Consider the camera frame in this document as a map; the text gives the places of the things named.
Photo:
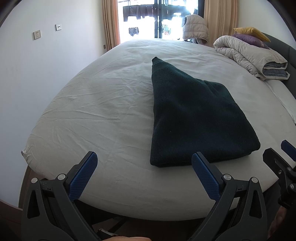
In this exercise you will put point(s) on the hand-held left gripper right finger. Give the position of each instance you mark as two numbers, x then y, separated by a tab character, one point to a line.
205	176

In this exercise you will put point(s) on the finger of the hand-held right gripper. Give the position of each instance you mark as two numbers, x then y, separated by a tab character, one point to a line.
289	148
277	164

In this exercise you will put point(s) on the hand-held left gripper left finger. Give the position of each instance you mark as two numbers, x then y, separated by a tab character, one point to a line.
84	176

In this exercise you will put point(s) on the dark green towel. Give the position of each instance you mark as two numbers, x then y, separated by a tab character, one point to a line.
196	115

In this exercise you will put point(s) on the row of hanging dark clothes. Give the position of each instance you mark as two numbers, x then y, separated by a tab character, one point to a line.
138	11

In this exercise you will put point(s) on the person's right hand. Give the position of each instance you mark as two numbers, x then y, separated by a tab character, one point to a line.
278	224

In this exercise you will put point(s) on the person's dark clothing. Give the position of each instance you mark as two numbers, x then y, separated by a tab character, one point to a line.
271	199

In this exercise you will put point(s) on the bed with white sheet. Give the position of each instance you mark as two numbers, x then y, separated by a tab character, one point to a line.
104	104

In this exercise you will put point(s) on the folded grey duvet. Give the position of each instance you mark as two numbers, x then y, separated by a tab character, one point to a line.
242	51

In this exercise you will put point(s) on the purple pillow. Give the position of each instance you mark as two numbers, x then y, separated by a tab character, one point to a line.
249	39

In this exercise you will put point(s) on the yellow pillow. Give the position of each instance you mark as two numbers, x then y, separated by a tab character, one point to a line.
251	31

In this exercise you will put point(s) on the beige curtain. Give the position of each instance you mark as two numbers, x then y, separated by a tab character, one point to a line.
111	23
219	18

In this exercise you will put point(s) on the beige puffer jacket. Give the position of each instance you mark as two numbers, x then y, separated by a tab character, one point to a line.
195	26

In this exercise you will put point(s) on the small dark hanging garment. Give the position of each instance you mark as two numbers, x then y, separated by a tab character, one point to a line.
133	31

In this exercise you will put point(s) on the balcony glass door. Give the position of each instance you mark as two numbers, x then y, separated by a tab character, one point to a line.
158	18

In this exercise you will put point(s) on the beige wall socket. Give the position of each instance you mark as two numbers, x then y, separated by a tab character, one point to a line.
37	34

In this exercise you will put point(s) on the white wall socket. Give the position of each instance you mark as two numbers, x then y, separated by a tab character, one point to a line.
58	27

